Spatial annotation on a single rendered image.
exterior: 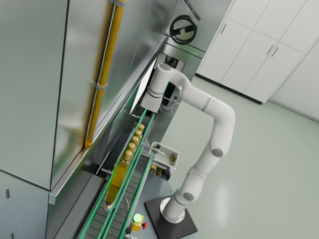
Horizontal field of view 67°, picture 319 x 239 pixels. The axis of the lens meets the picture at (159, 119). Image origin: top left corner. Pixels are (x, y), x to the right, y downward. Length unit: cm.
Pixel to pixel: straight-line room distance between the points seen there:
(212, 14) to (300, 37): 325
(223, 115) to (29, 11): 93
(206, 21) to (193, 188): 126
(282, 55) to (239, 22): 103
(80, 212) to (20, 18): 106
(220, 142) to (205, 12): 114
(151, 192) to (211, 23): 137
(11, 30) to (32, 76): 9
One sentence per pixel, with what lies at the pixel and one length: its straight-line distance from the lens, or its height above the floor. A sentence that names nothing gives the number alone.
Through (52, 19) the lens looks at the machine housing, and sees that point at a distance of 48.
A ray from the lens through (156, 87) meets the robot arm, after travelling 123.
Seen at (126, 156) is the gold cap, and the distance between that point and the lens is 129.
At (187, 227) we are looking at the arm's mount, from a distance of 186.
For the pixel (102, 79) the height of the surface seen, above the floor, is 188.
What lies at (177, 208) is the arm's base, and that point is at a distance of 172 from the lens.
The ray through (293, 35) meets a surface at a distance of 510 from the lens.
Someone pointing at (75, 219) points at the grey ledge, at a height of 105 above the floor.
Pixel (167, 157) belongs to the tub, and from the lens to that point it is 190.
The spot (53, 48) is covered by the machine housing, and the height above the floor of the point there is 204.
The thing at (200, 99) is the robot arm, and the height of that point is 170.
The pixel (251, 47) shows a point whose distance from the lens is 505.
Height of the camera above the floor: 229
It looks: 38 degrees down
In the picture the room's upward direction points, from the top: 25 degrees clockwise
